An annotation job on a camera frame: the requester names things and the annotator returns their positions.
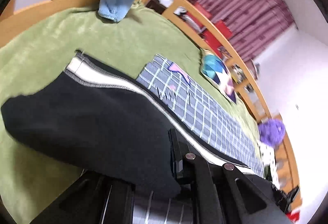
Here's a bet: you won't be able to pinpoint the black pants with white stripe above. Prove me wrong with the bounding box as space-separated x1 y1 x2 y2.
1 52 256 197

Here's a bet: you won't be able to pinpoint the grey checked bed sheet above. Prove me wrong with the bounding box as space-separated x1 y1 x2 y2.
137 54 264 177

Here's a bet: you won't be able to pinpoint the white dotted cloth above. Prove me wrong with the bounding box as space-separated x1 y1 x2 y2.
259 142 279 186

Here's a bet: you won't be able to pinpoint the purple plush toy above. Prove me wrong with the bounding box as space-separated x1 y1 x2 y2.
258 119 286 147

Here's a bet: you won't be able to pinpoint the colourful geometric pillow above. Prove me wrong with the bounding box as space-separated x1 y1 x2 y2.
200 49 236 104

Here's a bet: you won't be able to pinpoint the green fleece blanket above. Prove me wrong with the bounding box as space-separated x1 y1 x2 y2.
1 2 259 223

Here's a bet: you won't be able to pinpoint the red chair left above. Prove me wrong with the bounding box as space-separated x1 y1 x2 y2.
190 2 212 28

